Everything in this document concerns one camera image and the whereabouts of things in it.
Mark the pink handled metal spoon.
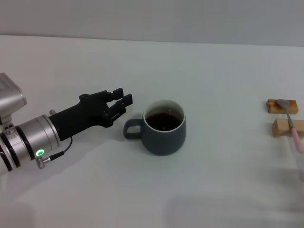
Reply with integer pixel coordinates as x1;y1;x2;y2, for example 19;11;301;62
276;98;304;153

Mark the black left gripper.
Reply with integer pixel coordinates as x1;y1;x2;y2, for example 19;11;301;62
48;87;133;142

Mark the stained wooden block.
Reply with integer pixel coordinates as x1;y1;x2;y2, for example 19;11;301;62
266;99;298;115

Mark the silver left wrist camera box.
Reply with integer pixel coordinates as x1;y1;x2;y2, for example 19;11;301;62
0;73;27;124

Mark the black cable with metal plug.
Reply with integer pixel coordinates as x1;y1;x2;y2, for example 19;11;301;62
35;136;73;169

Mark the dark grey ceramic coffee cup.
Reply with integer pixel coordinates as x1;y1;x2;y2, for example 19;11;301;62
123;99;187;157

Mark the plain light wooden block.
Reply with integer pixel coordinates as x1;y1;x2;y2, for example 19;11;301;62
272;118;304;138

